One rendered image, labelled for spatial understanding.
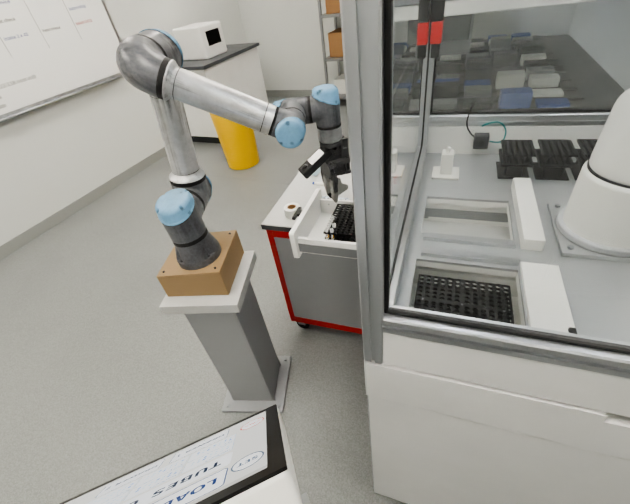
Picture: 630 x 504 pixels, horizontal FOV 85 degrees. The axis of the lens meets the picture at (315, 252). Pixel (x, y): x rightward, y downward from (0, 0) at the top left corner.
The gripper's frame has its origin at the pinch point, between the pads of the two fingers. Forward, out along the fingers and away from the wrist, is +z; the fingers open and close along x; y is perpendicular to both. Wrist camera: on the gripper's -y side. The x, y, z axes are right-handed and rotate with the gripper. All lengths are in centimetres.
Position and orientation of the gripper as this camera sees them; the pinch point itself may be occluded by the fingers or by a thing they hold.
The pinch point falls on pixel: (331, 197)
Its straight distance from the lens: 120.2
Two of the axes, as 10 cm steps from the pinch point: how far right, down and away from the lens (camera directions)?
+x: -4.3, -5.4, 7.2
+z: 1.3, 7.6, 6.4
